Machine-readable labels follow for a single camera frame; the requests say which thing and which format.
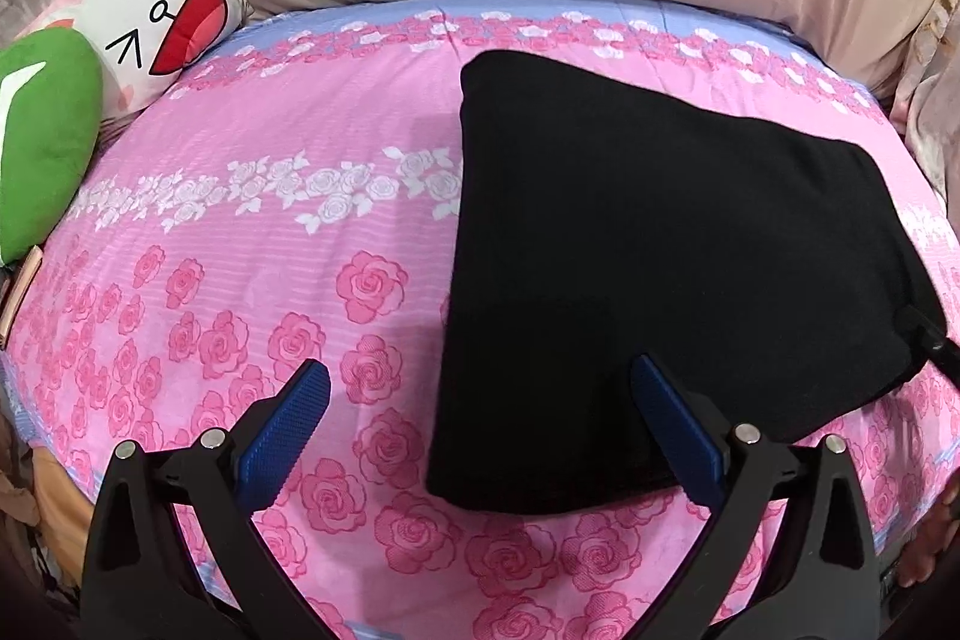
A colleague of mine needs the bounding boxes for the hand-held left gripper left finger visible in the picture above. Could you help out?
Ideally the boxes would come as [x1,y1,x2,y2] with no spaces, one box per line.
[79,359,335,640]

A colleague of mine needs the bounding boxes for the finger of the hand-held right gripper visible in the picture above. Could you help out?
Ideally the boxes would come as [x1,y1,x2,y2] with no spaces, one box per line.
[896,304,960,380]

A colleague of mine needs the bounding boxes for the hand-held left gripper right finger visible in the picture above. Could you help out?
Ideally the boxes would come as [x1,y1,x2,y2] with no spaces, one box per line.
[630,353,884,640]

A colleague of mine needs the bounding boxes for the black pants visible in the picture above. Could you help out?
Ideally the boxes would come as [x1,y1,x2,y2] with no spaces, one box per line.
[426,49,947,515]

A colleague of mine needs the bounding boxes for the person's right hand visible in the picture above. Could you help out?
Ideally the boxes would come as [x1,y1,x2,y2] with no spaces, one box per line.
[896,482,960,592]

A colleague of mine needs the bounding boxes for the pink rose print bed sheet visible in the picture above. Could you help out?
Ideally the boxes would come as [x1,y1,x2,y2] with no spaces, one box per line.
[0,0,960,640]

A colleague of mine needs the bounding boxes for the pinkish crumpled cloth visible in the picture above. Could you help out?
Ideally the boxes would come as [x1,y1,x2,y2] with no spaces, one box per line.
[889,0,960,214]

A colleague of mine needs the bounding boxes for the tan wooden board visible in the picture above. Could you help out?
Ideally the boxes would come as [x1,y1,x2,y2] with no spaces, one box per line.
[0,246,44,348]

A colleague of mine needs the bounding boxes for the green plush pillow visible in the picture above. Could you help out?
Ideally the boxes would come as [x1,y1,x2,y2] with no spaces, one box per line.
[0,29,104,266]

